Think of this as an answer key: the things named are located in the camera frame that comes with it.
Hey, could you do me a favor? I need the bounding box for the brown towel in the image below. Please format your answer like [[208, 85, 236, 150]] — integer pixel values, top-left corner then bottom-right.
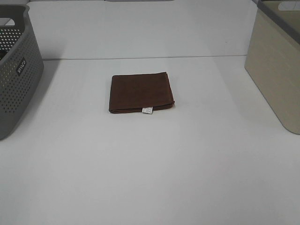
[[109, 72, 175, 113]]

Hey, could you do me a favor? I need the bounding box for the beige storage bin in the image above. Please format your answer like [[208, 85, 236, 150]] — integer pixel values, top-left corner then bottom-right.
[[245, 0, 300, 134]]

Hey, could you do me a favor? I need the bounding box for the grey perforated plastic basket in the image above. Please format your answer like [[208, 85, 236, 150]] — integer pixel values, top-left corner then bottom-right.
[[0, 4, 44, 139]]

